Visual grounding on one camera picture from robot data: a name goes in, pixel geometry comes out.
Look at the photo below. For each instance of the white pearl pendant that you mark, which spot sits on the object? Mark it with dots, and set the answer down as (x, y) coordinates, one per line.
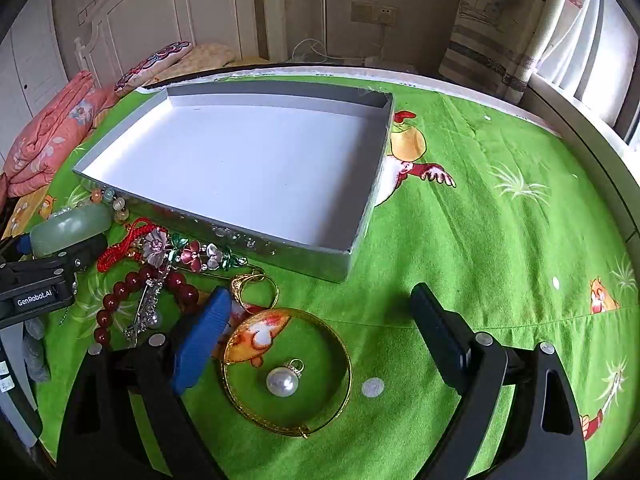
(282, 382)

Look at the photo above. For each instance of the white bed headboard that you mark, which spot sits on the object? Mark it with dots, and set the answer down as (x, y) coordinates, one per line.
(150, 5)

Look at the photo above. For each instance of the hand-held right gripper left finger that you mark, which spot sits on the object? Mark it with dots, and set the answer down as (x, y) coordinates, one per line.
(200, 345)

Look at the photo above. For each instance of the pink floral quilt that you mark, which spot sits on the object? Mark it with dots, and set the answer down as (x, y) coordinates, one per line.
(50, 135)

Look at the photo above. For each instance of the pink flower hairpin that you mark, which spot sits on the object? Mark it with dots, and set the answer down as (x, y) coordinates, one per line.
(192, 251)

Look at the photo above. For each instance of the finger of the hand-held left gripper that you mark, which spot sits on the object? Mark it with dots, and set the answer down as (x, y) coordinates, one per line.
(85, 254)
(20, 246)

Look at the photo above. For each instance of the green cartoon printed cloth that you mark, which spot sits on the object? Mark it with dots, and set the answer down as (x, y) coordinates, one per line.
(475, 240)

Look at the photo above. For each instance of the pale green jade bangle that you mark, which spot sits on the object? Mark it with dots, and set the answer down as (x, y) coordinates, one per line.
(75, 225)

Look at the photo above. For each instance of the beige pillow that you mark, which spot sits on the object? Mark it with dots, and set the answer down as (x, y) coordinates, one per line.
(210, 55)

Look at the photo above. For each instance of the gold bangle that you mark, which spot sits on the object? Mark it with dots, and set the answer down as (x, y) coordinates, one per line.
(287, 430)

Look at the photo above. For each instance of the silver cardboard box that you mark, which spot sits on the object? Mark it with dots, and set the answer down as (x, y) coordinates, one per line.
(240, 175)

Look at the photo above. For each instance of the white sheer curtain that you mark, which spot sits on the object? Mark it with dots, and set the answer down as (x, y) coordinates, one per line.
(595, 50)

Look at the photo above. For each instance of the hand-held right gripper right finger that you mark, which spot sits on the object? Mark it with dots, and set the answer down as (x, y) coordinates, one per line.
(440, 332)

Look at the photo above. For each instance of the patterned beige curtain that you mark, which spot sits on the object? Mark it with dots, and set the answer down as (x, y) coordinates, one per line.
(490, 35)

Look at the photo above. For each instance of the white pole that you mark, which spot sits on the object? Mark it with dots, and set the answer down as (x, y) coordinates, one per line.
(325, 10)

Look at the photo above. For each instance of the embroidered pillow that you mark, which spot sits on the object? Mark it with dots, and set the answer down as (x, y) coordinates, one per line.
(150, 65)

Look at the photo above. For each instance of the silver rhinestone hairpin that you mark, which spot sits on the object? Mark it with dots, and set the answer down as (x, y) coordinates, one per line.
(148, 304)

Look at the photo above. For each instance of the beige wall socket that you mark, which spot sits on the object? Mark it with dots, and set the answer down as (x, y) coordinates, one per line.
(374, 13)

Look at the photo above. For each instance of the person's left hand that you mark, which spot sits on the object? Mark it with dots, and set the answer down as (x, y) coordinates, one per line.
(34, 347)

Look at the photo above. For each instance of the white wardrobe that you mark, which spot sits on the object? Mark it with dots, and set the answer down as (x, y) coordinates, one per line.
(30, 60)

